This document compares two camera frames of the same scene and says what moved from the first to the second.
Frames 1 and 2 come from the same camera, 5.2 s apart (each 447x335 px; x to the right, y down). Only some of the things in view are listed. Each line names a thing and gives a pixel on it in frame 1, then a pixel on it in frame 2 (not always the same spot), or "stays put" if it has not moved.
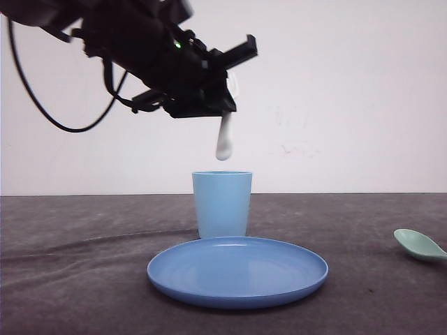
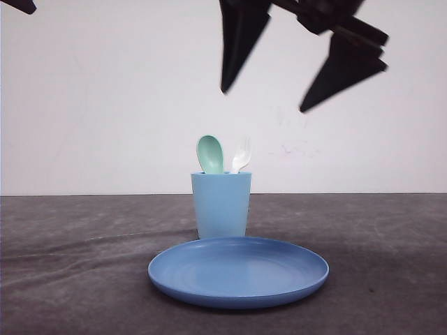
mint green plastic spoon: x=419 y=243 to x=210 y=155
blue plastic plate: x=235 y=272 stays put
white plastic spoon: x=223 y=144 to x=242 y=158
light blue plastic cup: x=222 y=200 stays put
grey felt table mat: x=77 y=264 stays put
